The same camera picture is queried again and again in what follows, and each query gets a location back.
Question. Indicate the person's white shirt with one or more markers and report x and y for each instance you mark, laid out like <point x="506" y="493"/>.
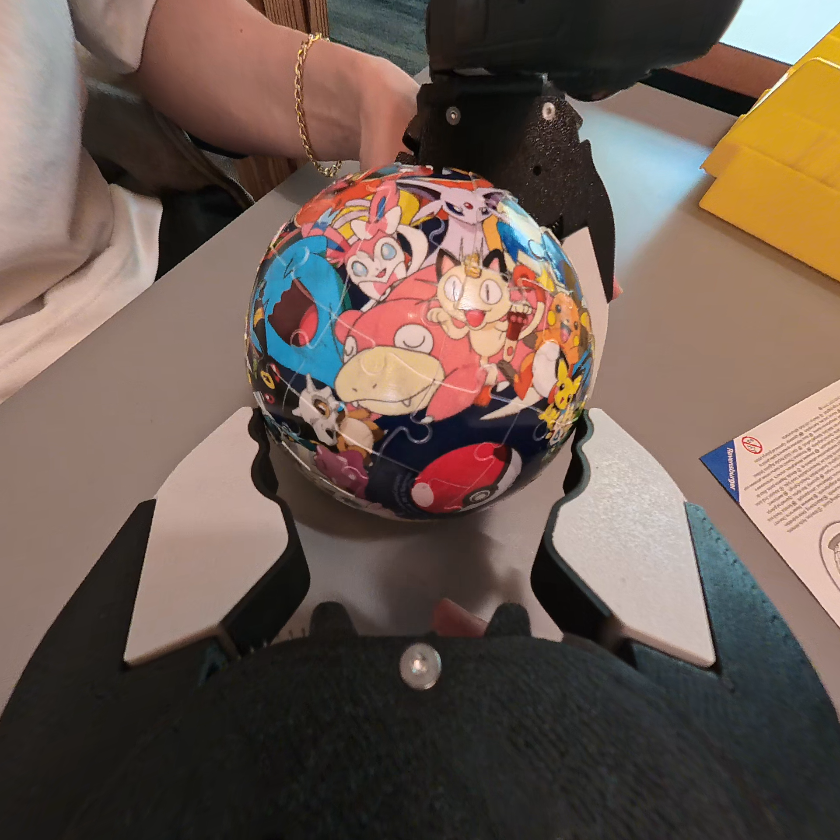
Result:
<point x="52" y="229"/>

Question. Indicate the colourful cartoon puzzle ball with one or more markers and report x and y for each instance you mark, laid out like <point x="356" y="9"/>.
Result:
<point x="394" y="367"/>

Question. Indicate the person's left hand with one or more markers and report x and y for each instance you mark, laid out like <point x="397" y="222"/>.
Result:
<point x="361" y="111"/>

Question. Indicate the white instruction leaflet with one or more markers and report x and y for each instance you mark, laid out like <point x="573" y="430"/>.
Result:
<point x="787" y="479"/>

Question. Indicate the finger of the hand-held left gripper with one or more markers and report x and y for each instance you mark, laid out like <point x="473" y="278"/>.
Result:
<point x="586" y="262"/>

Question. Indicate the person's dark trousers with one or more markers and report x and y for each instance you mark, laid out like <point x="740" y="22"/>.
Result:
<point x="190" y="226"/>

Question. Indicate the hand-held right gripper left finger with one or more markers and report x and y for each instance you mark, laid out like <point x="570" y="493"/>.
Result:
<point x="210" y="544"/>

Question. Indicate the yellow plastic bin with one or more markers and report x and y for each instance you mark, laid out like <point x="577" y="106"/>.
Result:
<point x="774" y="190"/>

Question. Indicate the person's left forearm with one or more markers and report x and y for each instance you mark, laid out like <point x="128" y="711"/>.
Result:
<point x="223" y="72"/>

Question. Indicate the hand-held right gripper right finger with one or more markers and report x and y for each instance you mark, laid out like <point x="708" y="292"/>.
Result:
<point x="623" y="551"/>

